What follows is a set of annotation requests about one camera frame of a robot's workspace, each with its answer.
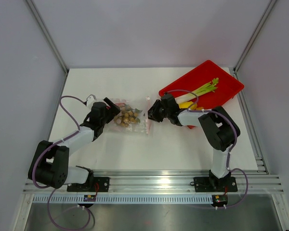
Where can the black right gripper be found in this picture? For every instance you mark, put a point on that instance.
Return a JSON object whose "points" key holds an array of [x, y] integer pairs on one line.
{"points": [[157, 104]]}

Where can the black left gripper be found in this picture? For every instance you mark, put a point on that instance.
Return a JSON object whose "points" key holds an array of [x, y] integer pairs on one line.
{"points": [[112, 111]]}

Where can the fake brown grape bunch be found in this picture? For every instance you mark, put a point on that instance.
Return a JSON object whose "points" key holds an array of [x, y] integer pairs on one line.
{"points": [[127, 117]]}

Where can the clear zip top bag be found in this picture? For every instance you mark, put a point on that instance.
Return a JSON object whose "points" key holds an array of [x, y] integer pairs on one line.
{"points": [[142, 127]]}

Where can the yellow fake mango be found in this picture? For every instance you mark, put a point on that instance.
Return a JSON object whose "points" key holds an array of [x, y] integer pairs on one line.
{"points": [[188, 105]]}

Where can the fake green onion stalk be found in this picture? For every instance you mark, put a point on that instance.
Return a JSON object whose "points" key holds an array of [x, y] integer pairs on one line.
{"points": [[211, 86]]}

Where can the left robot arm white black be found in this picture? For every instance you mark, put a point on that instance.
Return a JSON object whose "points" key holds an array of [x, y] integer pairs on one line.
{"points": [[50, 164]]}

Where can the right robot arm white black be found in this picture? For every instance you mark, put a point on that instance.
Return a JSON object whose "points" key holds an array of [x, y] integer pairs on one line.
{"points": [[220, 131]]}

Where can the red fake chili pepper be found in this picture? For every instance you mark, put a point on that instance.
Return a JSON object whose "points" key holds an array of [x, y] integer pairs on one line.
{"points": [[121, 104]]}

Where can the red plastic tray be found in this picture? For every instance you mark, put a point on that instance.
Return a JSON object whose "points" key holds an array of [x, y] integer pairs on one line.
{"points": [[228, 86]]}

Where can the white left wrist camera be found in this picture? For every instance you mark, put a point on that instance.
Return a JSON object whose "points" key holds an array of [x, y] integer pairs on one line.
{"points": [[90, 100]]}

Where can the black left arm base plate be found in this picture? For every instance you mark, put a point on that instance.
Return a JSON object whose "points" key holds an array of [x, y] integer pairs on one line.
{"points": [[101, 184]]}

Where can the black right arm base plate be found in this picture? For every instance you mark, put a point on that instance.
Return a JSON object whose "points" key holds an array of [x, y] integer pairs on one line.
{"points": [[207, 185]]}

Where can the white slotted cable duct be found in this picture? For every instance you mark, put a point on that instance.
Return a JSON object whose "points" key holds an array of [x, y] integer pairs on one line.
{"points": [[123, 199]]}

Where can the aluminium frame post left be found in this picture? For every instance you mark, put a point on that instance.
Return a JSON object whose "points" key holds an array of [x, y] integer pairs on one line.
{"points": [[39, 20]]}

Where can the aluminium frame post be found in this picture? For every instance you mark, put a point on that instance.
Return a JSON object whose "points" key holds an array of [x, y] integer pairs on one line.
{"points": [[260, 25], [39, 20]]}

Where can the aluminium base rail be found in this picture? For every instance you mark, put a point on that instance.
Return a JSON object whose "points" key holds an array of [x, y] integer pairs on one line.
{"points": [[179, 181]]}

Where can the aluminium frame post right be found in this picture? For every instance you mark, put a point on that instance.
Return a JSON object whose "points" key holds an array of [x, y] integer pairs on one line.
{"points": [[260, 25]]}

